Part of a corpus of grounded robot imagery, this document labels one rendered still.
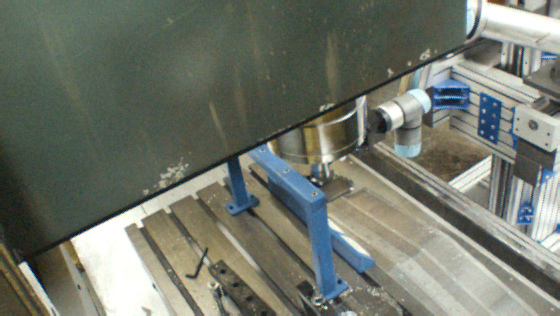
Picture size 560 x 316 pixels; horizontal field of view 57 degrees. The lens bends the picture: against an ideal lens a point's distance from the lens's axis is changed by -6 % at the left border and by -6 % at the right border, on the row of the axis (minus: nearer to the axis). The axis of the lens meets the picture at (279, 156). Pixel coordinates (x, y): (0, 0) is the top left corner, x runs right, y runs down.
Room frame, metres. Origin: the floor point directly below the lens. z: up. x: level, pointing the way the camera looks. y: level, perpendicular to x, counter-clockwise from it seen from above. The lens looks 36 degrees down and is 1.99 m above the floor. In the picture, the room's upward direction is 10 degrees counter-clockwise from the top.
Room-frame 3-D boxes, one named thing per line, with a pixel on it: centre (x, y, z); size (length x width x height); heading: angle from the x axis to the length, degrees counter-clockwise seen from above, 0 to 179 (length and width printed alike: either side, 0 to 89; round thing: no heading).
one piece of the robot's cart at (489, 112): (1.43, -0.71, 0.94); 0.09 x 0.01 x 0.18; 27
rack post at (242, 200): (1.27, 0.14, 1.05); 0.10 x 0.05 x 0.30; 116
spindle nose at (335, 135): (0.70, -0.06, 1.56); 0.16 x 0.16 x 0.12
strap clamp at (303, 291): (0.78, -0.02, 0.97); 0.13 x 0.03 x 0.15; 26
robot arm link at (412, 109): (1.24, -0.37, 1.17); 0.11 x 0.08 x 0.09; 116
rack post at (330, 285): (0.88, -0.06, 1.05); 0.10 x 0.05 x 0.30; 116
